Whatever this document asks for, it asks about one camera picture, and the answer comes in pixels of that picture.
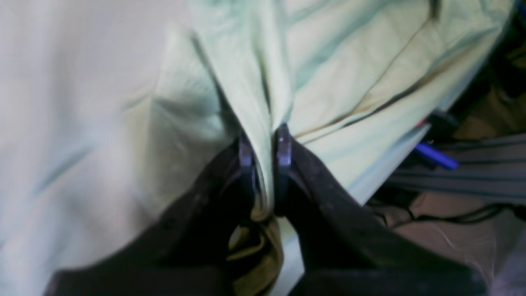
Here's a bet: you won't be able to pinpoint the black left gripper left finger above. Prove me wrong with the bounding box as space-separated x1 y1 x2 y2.
45 134 256 296

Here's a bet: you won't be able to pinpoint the light green T-shirt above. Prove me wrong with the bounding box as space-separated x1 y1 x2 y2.
152 0 514 296

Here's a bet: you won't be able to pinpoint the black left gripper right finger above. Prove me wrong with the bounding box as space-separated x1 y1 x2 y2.
274 124 488 296

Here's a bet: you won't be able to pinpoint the green table cover cloth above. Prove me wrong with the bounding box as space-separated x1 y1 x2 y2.
0 0 510 296

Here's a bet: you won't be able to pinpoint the black cables on floor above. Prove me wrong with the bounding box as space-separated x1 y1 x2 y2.
370 193 526 231

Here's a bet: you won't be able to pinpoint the orange black clamp top middle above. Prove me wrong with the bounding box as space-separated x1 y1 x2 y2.
410 109 460 171

